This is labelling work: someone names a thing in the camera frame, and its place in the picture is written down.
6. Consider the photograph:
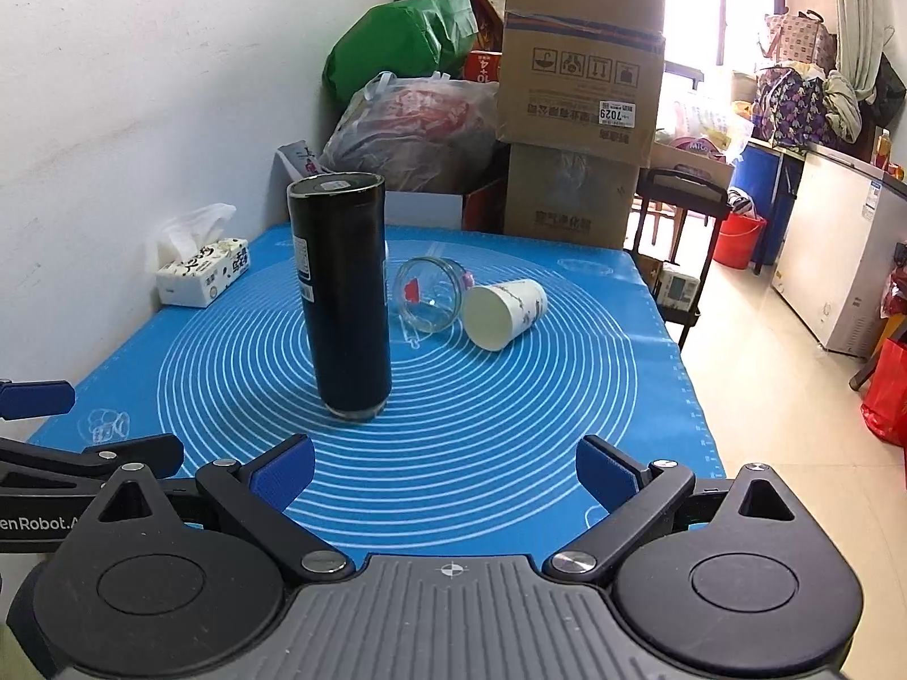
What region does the white device box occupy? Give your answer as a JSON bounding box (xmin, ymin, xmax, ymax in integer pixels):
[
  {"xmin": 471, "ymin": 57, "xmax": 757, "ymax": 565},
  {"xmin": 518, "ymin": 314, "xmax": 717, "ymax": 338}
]
[{"xmin": 655, "ymin": 265, "xmax": 700, "ymax": 311}]

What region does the white paper cup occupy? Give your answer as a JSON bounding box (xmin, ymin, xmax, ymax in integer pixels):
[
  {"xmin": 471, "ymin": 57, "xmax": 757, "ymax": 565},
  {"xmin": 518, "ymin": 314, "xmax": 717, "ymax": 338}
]
[{"xmin": 462, "ymin": 278, "xmax": 549, "ymax": 353}]

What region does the blue barrel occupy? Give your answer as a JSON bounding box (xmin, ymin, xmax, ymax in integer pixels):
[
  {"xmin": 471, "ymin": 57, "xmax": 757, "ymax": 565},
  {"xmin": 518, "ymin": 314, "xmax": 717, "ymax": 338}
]
[{"xmin": 730, "ymin": 138, "xmax": 803, "ymax": 269}]

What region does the purple patterned bag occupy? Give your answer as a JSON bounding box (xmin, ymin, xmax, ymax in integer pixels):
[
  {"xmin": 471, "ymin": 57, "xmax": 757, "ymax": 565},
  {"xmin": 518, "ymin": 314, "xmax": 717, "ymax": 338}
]
[{"xmin": 751, "ymin": 63, "xmax": 844, "ymax": 151}]

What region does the checked storage bag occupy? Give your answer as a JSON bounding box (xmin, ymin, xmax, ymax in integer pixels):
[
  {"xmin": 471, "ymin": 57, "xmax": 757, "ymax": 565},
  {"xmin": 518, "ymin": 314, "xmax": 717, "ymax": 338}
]
[{"xmin": 763, "ymin": 10, "xmax": 840, "ymax": 70}]

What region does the red plastic bag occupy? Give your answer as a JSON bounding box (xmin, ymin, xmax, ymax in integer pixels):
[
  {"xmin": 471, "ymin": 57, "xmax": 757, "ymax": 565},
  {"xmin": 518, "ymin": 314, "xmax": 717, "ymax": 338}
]
[{"xmin": 860, "ymin": 338, "xmax": 907, "ymax": 448}]

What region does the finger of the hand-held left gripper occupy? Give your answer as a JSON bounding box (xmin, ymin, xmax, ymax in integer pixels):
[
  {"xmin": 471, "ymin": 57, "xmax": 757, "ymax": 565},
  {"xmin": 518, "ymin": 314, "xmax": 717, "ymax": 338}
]
[
  {"xmin": 0, "ymin": 381, "xmax": 76, "ymax": 420},
  {"xmin": 0, "ymin": 433, "xmax": 185, "ymax": 483}
]

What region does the clear glass jar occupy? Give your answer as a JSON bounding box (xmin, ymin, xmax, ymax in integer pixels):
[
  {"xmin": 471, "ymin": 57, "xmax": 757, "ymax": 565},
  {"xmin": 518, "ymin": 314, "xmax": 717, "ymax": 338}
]
[{"xmin": 393, "ymin": 257, "xmax": 474, "ymax": 337}]

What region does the white paper bag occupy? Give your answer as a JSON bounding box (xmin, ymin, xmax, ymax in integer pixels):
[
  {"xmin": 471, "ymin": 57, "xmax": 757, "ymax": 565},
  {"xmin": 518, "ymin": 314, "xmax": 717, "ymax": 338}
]
[{"xmin": 276, "ymin": 141, "xmax": 333, "ymax": 182}]

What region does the beige curtain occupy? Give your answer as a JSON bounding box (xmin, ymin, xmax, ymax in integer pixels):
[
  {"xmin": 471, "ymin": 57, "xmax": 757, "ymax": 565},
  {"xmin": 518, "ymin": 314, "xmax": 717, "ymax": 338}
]
[{"xmin": 825, "ymin": 0, "xmax": 888, "ymax": 146}]

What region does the green plastic bag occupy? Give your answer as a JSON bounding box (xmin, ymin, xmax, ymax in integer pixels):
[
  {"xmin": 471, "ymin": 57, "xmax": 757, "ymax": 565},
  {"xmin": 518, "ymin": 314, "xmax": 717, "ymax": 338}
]
[{"xmin": 323, "ymin": 0, "xmax": 480, "ymax": 109}]

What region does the black tumbler cup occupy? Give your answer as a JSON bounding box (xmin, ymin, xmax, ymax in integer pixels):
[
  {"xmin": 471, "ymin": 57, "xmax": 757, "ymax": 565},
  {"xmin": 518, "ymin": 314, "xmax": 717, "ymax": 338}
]
[{"xmin": 286, "ymin": 171, "xmax": 393, "ymax": 420}]

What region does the white tissue box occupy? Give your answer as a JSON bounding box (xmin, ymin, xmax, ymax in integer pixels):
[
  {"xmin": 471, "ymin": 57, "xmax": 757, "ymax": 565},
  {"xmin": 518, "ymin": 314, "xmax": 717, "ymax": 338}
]
[{"xmin": 145, "ymin": 203, "xmax": 251, "ymax": 309}]

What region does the large cardboard box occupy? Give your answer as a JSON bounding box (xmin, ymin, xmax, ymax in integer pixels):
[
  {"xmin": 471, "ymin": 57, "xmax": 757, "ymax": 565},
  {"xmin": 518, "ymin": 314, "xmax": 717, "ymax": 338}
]
[{"xmin": 494, "ymin": 0, "xmax": 668, "ymax": 165}]

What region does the black utility cart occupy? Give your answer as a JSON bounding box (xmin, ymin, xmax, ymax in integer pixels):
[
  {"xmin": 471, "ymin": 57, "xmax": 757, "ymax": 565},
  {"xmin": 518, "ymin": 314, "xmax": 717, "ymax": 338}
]
[{"xmin": 626, "ymin": 168, "xmax": 731, "ymax": 353}]

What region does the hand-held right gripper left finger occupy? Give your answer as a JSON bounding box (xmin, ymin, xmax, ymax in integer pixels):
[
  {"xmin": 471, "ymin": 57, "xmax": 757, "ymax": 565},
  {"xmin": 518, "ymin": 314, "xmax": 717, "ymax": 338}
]
[{"xmin": 78, "ymin": 434, "xmax": 353, "ymax": 588}]

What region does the red bucket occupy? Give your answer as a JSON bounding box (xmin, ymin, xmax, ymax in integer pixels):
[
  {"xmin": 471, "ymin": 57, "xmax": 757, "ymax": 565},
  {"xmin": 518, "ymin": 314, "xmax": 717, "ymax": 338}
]
[{"xmin": 711, "ymin": 214, "xmax": 768, "ymax": 271}]

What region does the blue silicone mat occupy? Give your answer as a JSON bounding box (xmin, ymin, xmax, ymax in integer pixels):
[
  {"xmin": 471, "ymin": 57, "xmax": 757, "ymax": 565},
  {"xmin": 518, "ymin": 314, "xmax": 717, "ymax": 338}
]
[{"xmin": 21, "ymin": 222, "xmax": 728, "ymax": 562}]

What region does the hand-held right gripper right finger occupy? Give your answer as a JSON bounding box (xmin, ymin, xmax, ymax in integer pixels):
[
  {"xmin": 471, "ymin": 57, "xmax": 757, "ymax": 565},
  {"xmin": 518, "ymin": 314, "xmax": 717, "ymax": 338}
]
[{"xmin": 542, "ymin": 435, "xmax": 809, "ymax": 585}]

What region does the white chest freezer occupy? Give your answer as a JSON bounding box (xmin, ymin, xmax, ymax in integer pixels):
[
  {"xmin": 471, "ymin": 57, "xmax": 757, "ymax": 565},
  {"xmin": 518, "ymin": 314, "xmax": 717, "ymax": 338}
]
[{"xmin": 771, "ymin": 143, "xmax": 907, "ymax": 359}]

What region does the red box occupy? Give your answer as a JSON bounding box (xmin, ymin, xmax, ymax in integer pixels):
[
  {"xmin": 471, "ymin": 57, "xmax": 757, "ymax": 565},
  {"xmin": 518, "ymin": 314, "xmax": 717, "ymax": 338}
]
[{"xmin": 463, "ymin": 179, "xmax": 508, "ymax": 234}]

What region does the small red carton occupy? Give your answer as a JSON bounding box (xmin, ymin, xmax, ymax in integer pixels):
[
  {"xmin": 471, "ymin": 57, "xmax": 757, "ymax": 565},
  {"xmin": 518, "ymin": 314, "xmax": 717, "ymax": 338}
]
[{"xmin": 463, "ymin": 49, "xmax": 505, "ymax": 83}]

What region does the plain cardboard box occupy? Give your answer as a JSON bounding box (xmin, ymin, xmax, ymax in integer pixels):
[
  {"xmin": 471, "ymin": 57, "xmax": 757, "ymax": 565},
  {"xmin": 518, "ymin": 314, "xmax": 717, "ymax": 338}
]
[{"xmin": 503, "ymin": 142, "xmax": 640, "ymax": 250}]

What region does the clear plastic bag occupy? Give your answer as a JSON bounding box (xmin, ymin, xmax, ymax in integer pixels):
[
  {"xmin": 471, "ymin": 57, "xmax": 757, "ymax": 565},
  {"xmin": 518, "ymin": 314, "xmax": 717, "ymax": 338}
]
[{"xmin": 321, "ymin": 72, "xmax": 501, "ymax": 195}]

